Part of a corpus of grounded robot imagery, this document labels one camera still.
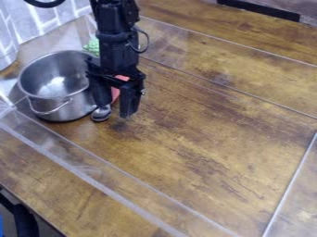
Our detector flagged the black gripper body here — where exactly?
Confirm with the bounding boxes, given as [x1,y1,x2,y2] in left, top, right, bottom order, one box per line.
[86,30,145,89]

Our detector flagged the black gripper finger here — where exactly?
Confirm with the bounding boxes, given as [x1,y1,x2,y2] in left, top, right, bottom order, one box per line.
[118,83,141,119]
[88,76,110,107]

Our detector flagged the silver metal pot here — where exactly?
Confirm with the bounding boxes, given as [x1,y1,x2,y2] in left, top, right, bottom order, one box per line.
[17,50,96,122]

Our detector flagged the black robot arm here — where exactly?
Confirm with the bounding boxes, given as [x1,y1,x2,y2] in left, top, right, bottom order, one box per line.
[86,0,145,121]

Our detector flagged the black bar at back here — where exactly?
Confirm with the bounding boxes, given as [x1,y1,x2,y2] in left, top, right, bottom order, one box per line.
[216,0,300,22]

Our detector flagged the black table leg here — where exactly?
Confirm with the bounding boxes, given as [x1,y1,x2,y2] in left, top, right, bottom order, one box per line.
[0,193,39,237]

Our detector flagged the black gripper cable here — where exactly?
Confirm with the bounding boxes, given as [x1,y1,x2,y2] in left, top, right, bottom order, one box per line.
[125,25,150,54]

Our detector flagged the red handled metal spoon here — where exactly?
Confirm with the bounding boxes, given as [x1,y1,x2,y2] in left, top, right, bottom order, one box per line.
[89,74,130,123]

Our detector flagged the black looping cable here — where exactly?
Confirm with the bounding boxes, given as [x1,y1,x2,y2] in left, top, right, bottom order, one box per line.
[22,0,66,9]

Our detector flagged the clear acrylic tray wall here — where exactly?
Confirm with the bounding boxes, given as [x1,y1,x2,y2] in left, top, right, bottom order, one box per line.
[0,19,317,237]

